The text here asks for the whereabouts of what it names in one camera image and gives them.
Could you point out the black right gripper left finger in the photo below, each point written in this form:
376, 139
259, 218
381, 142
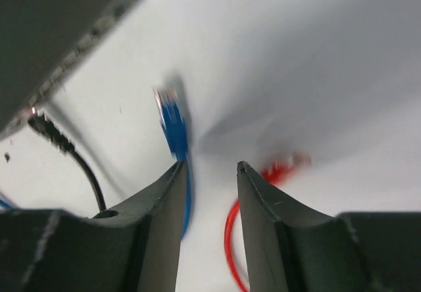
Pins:
132, 246

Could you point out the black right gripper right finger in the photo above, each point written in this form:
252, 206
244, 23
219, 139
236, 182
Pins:
292, 247

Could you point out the black network switch box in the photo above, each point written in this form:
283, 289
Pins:
42, 43

